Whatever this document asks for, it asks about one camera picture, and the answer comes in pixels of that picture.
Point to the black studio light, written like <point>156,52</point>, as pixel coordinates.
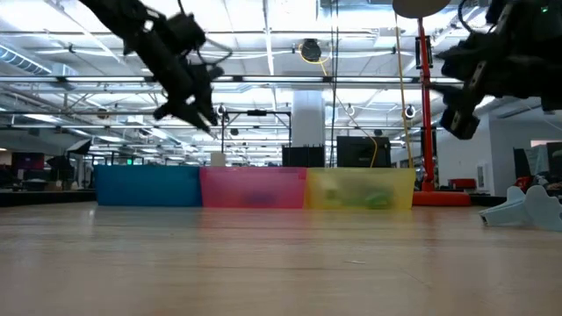
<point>80,146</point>

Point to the white square pillar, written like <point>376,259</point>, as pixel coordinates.
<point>308,118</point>

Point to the teal stapler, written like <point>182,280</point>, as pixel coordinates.
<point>360,197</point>

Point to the black screen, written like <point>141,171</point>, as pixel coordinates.
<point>555,158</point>

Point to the light blue staple remover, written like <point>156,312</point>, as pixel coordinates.
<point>509,210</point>

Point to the red box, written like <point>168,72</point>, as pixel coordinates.
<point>462,183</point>

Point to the small black equipment case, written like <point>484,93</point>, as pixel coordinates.
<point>303,156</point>

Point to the blue plastic bin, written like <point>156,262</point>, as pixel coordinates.
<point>147,184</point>

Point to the yellow translucent plastic bin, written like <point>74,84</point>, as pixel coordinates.
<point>395,188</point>

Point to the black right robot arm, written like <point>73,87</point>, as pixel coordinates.
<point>553,44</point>

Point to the maroon panel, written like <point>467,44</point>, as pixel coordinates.
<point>28,160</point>

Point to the red-orange floor stand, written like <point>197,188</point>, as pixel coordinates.
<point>439,198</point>

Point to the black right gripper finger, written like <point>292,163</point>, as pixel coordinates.
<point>458,123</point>
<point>461,57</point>

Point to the large black equipment case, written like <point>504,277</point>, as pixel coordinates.
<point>355,151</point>

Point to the pink translucent plastic bin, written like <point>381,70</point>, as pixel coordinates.
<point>228,186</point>

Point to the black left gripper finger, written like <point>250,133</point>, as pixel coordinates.
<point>180,113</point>
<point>209,103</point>

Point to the black metal frame rig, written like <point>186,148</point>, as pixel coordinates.
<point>257,112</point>

